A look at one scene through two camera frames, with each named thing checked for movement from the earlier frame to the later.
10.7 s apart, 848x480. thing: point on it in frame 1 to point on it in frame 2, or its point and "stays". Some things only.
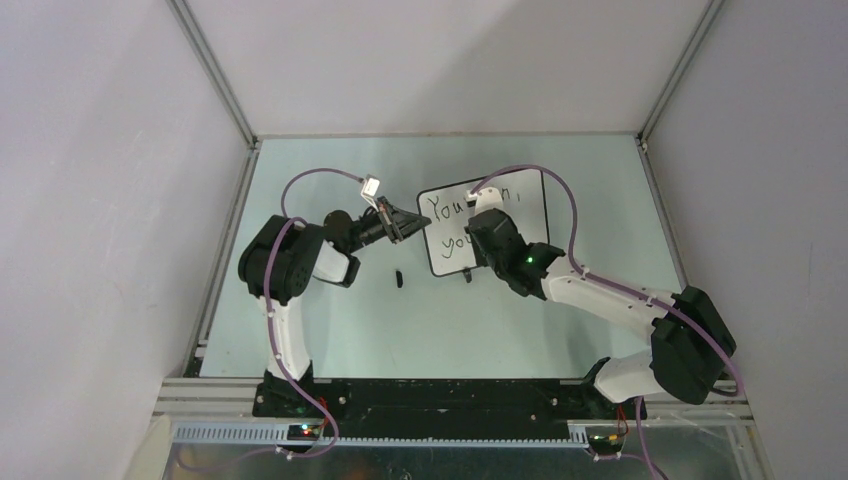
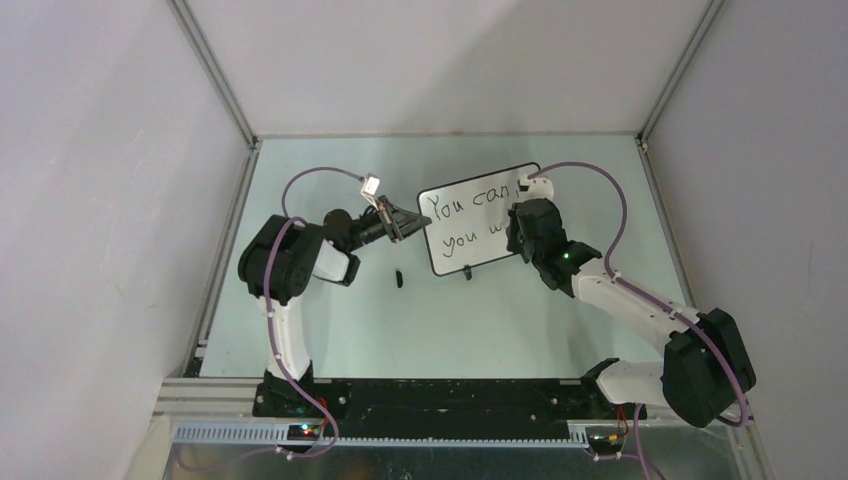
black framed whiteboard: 445,212 stays
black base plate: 440,409 stays
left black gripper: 397,223 stays
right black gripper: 480,259 to 513,244
